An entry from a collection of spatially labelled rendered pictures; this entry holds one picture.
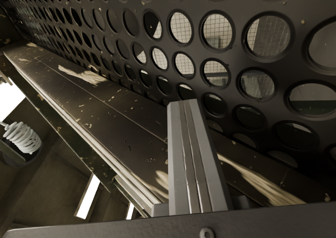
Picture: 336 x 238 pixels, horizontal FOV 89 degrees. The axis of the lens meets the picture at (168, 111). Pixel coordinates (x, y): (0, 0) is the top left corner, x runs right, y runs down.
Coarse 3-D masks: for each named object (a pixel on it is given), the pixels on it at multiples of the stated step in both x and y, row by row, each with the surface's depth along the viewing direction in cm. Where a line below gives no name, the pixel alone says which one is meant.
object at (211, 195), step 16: (192, 112) 8; (192, 128) 7; (208, 128) 7; (192, 144) 7; (208, 144) 6; (208, 160) 6; (208, 176) 5; (208, 192) 5; (224, 192) 5; (208, 208) 5; (224, 208) 5; (240, 208) 5
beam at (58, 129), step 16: (0, 16) 47; (0, 32) 48; (16, 32) 51; (16, 80) 55; (32, 96) 59; (48, 112) 65; (64, 128) 72; (80, 144) 80; (96, 160) 91; (96, 176) 95; (112, 176) 104
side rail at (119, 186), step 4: (116, 180) 108; (116, 184) 106; (120, 188) 103; (124, 192) 101; (128, 196) 99; (132, 200) 97; (132, 204) 99; (136, 204) 95; (136, 208) 94; (140, 208) 93; (140, 212) 92; (144, 216) 90
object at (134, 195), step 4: (116, 176) 83; (120, 180) 81; (124, 184) 79; (124, 188) 79; (128, 188) 77; (128, 192) 76; (132, 192) 76; (132, 196) 75; (136, 196) 74; (136, 200) 73; (140, 200) 73; (140, 204) 71; (144, 204) 71; (144, 208) 70; (148, 208) 70; (148, 212) 69
